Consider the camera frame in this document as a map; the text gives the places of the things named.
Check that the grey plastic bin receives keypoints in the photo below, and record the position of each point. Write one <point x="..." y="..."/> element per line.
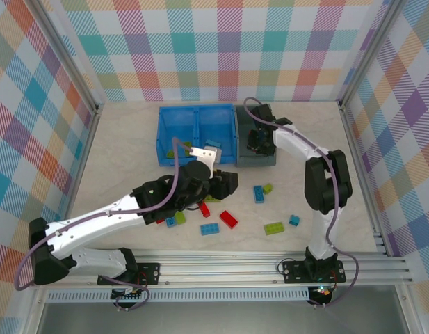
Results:
<point x="242" y="156"/>

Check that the long red lego brick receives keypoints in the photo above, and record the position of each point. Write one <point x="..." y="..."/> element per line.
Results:
<point x="228" y="220"/>

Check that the small green lego brick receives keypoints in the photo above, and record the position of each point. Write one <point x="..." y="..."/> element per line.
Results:
<point x="171" y="153"/>
<point x="268" y="189"/>

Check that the blue two-compartment plastic bin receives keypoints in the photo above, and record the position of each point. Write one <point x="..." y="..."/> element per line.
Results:
<point x="176" y="125"/>

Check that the small blue lego brick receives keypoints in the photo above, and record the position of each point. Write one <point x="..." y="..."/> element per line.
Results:
<point x="294" y="220"/>

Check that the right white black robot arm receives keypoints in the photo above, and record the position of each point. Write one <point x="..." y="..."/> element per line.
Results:
<point x="325" y="181"/>

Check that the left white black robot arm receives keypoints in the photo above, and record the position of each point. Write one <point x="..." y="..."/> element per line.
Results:
<point x="96" y="219"/>

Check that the dark green lego brick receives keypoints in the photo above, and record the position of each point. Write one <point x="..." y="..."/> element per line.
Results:
<point x="210" y="199"/>

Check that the small black circuit board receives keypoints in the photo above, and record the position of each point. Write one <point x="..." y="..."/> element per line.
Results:
<point x="320" y="291"/>
<point x="127" y="295"/>

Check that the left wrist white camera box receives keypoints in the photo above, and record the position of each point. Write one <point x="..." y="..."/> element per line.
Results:
<point x="205" y="154"/>

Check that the aluminium mounting rail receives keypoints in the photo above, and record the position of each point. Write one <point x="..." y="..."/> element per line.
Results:
<point x="217" y="268"/>

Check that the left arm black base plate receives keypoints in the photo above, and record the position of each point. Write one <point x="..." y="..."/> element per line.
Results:
<point x="149" y="273"/>

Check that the aluminium side rail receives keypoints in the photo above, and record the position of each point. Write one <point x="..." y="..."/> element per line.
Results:
<point x="78" y="174"/>
<point x="360" y="174"/>

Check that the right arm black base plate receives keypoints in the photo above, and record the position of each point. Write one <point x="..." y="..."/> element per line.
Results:
<point x="294" y="273"/>

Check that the aluminium frame post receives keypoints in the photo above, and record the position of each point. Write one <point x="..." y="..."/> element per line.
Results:
<point x="370" y="52"/>
<point x="69" y="59"/>

